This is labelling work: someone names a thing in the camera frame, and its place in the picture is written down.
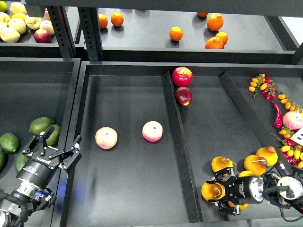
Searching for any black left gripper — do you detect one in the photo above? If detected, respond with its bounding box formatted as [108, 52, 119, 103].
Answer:
[16, 125, 82, 189]

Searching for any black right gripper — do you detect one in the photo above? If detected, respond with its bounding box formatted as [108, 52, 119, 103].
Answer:
[206, 167, 264, 216]

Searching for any dark green avocado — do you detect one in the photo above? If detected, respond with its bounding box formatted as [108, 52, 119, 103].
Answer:
[15, 153, 30, 173]

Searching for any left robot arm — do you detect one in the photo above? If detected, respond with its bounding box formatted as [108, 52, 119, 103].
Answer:
[0, 126, 82, 227]

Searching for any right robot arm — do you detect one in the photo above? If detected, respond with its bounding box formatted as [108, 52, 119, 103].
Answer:
[201, 166, 303, 218]

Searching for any yellow pear bottom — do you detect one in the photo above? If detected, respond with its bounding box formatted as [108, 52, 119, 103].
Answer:
[239, 203, 248, 211]

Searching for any green avocado upper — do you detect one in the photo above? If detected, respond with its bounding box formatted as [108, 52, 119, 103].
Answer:
[29, 117, 54, 135]

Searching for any yellow pear middle hidden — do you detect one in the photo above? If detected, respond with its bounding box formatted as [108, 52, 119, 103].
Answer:
[243, 155, 267, 175]

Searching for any green avocado far left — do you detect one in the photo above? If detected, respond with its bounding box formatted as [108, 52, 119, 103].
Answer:
[0, 132, 20, 153]

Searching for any green avocado left edge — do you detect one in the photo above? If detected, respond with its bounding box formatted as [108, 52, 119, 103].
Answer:
[0, 149, 7, 170]

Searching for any pale pear front left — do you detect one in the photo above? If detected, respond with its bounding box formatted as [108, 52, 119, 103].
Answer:
[0, 27, 20, 43]

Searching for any black divider left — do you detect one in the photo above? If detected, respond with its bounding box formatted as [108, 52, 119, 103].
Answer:
[161, 71, 203, 223]

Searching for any pink apple left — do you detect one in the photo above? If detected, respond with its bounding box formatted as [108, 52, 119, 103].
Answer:
[95, 127, 118, 149]

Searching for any pink apple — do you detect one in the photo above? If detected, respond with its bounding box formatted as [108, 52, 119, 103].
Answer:
[95, 127, 118, 149]
[142, 121, 163, 142]

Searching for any black left tray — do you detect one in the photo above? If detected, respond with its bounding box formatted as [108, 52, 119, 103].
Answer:
[0, 58, 80, 227]

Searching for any black tray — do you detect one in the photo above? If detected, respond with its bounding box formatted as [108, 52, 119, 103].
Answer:
[0, 58, 80, 227]
[63, 61, 303, 227]

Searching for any cherry tomato bunch lower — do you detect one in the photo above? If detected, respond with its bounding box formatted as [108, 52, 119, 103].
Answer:
[271, 126, 303, 169]

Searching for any cherry tomato bunch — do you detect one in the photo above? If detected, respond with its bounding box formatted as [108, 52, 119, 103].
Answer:
[271, 126, 303, 169]
[248, 73, 276, 100]

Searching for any red chili pepper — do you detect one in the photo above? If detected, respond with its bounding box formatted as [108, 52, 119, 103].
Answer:
[271, 101, 283, 128]

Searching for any white label card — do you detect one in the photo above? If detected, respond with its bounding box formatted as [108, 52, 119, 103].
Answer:
[291, 128, 303, 146]

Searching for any black middle tray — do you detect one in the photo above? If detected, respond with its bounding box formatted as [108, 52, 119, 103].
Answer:
[63, 61, 303, 227]

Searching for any pink apple right edge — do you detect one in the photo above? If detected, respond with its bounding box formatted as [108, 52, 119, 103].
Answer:
[282, 111, 303, 131]

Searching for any pink apple centre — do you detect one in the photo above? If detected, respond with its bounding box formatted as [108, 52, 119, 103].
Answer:
[142, 121, 163, 142]

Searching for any dark red apple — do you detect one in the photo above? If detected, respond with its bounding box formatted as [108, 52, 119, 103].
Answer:
[175, 87, 192, 106]

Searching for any red apple on shelf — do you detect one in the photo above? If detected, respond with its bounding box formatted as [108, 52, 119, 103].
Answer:
[34, 29, 52, 44]

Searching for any cherry tomato bunch upper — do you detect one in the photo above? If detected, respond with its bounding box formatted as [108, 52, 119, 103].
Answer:
[248, 73, 276, 100]

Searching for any black shelf rack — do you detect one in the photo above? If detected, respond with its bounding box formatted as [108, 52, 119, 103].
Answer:
[0, 0, 303, 65]

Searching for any peach on shelf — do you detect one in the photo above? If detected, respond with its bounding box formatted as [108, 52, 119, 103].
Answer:
[39, 20, 54, 36]

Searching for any bright red apple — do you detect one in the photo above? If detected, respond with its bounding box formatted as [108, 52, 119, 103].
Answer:
[172, 67, 193, 87]

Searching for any yellow green apple shelf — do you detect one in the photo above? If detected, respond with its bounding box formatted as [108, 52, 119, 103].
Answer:
[25, 15, 42, 30]

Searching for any pale apple on shelf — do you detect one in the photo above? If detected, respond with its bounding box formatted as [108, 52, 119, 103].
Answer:
[8, 18, 27, 35]

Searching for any yellow lemon on shelf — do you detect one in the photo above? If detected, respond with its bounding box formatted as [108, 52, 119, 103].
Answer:
[11, 13, 27, 21]

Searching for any orange on shelf front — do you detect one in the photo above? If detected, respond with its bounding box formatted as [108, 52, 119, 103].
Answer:
[205, 37, 224, 49]

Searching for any orange cherry tomato string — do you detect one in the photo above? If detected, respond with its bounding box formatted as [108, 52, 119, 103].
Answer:
[277, 92, 303, 114]

